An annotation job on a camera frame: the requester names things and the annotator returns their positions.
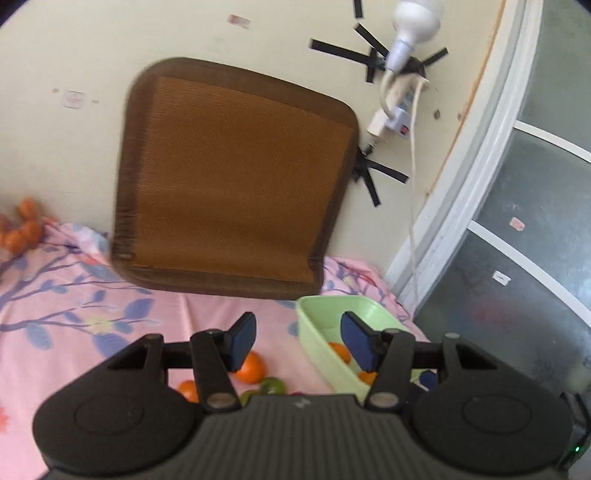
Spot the white bulb lamp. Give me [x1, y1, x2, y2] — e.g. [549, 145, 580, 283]
[378, 0, 445, 121]

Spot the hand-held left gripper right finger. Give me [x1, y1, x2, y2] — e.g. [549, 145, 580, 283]
[341, 312, 498, 411]

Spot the large yellow orange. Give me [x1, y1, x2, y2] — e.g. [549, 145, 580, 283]
[329, 342, 378, 387]

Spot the orange soft toy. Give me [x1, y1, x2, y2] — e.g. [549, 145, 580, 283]
[0, 198, 44, 256]

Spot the white power strip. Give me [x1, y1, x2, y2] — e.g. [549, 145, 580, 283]
[368, 76, 431, 140]

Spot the brown woven seat cushion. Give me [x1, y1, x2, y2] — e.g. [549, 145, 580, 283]
[110, 56, 362, 301]

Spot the white adapter with red switch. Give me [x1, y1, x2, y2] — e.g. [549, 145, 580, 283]
[385, 108, 415, 140]

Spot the light green plastic basket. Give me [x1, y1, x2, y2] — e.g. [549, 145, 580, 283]
[295, 295, 437, 401]

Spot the pink floral bed sheet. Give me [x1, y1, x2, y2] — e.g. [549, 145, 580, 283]
[0, 222, 437, 480]

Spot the white framed glass door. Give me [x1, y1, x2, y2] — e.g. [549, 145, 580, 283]
[382, 0, 591, 480]

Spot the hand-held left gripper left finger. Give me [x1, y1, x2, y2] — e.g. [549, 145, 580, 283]
[107, 312, 257, 412]

